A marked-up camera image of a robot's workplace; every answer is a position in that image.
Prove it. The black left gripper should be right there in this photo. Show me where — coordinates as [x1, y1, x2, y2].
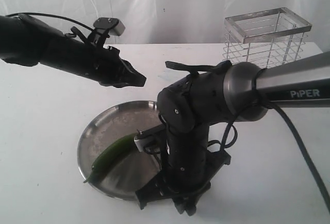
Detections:
[51, 38, 146, 88]

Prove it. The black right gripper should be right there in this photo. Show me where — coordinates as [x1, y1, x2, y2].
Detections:
[135, 146, 231, 215]

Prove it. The green chili pepper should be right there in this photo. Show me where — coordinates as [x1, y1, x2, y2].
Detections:
[84, 133, 137, 183]

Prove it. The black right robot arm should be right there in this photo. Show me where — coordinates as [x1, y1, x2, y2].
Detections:
[135, 53, 329, 216]

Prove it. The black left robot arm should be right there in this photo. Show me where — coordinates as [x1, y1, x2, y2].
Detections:
[1, 13, 146, 88]

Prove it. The round stainless steel plate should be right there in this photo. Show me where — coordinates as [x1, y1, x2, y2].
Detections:
[77, 100, 161, 201]

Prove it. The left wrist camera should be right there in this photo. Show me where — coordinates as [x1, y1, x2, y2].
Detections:
[93, 18, 126, 46]

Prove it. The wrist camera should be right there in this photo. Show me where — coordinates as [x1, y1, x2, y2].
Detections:
[93, 18, 126, 46]
[134, 125, 165, 155]

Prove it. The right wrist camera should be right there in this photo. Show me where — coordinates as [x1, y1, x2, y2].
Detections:
[134, 125, 165, 155]

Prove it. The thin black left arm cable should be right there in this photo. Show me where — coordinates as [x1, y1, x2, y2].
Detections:
[5, 12, 96, 31]

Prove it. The metal wire utensil rack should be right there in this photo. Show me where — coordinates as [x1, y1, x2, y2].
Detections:
[222, 7, 312, 68]

